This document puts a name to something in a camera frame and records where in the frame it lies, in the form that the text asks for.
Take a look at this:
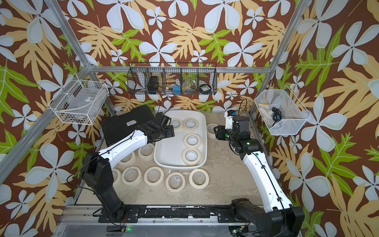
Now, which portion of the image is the masking tape roll two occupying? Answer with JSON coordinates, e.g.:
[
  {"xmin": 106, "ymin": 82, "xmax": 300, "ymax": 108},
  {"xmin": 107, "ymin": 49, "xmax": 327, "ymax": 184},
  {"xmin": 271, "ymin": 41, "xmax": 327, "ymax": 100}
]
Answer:
[{"xmin": 138, "ymin": 143, "xmax": 155, "ymax": 161}]

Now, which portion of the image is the white plastic storage box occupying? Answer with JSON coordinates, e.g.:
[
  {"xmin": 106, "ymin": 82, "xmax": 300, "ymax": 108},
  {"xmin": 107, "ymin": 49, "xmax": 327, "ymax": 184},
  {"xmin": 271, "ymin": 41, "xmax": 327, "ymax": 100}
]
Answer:
[{"xmin": 154, "ymin": 110, "xmax": 208, "ymax": 170}]

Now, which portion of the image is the masking tape roll seven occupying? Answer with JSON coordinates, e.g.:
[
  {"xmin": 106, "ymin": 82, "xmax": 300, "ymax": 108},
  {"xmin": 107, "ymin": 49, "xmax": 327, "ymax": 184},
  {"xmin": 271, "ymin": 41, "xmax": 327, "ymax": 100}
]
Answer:
[{"xmin": 144, "ymin": 166, "xmax": 164, "ymax": 187}]

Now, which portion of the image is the masking tape roll four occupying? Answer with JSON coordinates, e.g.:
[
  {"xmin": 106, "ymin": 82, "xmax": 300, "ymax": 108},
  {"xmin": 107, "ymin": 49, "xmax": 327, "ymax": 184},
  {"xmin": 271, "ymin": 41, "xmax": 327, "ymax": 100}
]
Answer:
[{"xmin": 121, "ymin": 166, "xmax": 142, "ymax": 186}]

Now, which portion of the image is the masking tape roll nine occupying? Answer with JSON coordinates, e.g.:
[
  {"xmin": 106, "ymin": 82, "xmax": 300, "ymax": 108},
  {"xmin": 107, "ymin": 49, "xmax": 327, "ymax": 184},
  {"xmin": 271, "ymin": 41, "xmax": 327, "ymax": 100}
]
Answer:
[{"xmin": 165, "ymin": 172, "xmax": 186, "ymax": 193}]

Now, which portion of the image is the masking tape roll twelve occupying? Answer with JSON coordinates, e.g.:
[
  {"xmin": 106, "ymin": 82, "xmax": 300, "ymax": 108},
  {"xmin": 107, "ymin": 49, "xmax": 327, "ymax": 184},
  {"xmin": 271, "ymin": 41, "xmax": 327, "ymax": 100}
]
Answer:
[{"xmin": 189, "ymin": 168, "xmax": 210, "ymax": 189}]

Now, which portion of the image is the masking tape roll eight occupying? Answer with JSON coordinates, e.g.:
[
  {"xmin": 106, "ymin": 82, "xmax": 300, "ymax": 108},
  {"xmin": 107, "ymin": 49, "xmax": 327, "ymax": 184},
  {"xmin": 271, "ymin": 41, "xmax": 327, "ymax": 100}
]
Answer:
[{"xmin": 207, "ymin": 123, "xmax": 218, "ymax": 139}]

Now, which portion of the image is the masking tape roll one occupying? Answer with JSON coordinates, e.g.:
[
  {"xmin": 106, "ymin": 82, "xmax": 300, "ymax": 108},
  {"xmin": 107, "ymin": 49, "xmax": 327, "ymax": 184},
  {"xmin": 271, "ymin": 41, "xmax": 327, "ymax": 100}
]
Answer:
[{"xmin": 118, "ymin": 152, "xmax": 136, "ymax": 167}]

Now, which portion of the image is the masking tape roll three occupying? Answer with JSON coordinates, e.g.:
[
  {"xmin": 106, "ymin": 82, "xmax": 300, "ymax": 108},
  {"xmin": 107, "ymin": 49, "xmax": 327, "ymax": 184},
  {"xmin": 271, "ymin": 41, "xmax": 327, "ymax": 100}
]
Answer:
[{"xmin": 112, "ymin": 168, "xmax": 121, "ymax": 188}]

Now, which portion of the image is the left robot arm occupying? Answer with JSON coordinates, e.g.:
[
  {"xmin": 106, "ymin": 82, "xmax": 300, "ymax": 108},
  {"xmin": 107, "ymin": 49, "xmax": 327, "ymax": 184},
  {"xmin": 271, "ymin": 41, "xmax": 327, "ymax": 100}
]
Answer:
[{"xmin": 81, "ymin": 113, "xmax": 175, "ymax": 222}]

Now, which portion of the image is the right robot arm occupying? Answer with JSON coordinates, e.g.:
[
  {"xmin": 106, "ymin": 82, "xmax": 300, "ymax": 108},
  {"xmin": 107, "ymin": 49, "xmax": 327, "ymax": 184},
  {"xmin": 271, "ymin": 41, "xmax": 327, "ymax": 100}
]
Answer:
[{"xmin": 214, "ymin": 110, "xmax": 305, "ymax": 237}]

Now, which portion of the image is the masking tape roll five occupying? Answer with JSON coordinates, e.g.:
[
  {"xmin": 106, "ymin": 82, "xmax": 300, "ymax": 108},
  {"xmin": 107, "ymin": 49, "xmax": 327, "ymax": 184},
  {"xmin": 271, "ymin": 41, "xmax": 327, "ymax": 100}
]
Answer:
[{"xmin": 170, "ymin": 118, "xmax": 183, "ymax": 131}]

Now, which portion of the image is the masking tape roll six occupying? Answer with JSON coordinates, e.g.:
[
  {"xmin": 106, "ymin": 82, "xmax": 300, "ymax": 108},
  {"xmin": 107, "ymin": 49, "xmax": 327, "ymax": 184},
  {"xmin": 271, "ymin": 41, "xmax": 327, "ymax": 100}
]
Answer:
[{"xmin": 183, "ymin": 118, "xmax": 198, "ymax": 130}]

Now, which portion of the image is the masking tape roll ten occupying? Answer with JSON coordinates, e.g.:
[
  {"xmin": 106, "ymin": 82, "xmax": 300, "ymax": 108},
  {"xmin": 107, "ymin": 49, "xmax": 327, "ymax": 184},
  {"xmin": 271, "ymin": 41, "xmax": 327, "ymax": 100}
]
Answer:
[{"xmin": 184, "ymin": 133, "xmax": 201, "ymax": 148}]

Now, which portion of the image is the blue box in basket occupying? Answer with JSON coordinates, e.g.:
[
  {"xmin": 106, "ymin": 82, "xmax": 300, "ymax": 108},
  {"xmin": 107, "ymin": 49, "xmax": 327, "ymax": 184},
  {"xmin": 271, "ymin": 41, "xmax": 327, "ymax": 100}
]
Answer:
[{"xmin": 172, "ymin": 86, "xmax": 181, "ymax": 95}]

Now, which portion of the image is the masking tape roll eleven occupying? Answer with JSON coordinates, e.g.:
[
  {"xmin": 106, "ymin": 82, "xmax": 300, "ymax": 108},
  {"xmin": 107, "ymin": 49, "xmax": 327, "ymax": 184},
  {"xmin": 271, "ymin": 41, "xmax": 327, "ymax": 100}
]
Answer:
[{"xmin": 182, "ymin": 148, "xmax": 201, "ymax": 166}]

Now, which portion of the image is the black box in basket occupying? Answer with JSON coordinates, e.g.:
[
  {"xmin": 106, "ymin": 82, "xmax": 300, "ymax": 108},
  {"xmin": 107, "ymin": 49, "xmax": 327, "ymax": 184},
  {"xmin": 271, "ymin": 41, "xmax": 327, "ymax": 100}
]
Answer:
[{"xmin": 147, "ymin": 76, "xmax": 159, "ymax": 94}]

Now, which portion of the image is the black plastic tool case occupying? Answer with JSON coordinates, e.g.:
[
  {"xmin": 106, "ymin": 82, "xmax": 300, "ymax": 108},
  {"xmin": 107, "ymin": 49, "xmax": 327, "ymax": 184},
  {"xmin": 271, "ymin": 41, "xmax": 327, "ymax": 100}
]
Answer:
[{"xmin": 100, "ymin": 105, "xmax": 154, "ymax": 147}]

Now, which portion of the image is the white mesh basket right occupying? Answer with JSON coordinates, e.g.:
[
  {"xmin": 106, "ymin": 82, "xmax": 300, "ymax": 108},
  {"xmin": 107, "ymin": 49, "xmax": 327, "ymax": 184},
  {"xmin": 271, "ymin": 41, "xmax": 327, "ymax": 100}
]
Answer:
[{"xmin": 255, "ymin": 87, "xmax": 311, "ymax": 136}]

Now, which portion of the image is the black wire basket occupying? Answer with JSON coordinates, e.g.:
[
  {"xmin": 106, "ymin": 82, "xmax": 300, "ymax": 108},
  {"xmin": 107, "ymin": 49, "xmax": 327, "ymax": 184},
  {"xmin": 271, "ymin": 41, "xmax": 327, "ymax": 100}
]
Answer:
[{"xmin": 126, "ymin": 62, "xmax": 218, "ymax": 95}]

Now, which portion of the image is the white wire basket left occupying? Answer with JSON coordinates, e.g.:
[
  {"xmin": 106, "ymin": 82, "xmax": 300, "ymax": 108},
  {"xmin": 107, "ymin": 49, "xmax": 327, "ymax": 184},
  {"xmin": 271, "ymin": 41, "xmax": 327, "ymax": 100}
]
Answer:
[{"xmin": 49, "ymin": 80, "xmax": 109, "ymax": 125}]

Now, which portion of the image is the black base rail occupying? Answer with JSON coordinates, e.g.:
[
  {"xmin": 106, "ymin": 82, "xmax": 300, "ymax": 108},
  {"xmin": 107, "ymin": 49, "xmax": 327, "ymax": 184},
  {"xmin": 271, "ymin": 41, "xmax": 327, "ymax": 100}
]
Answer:
[{"xmin": 98, "ymin": 204, "xmax": 249, "ymax": 224}]

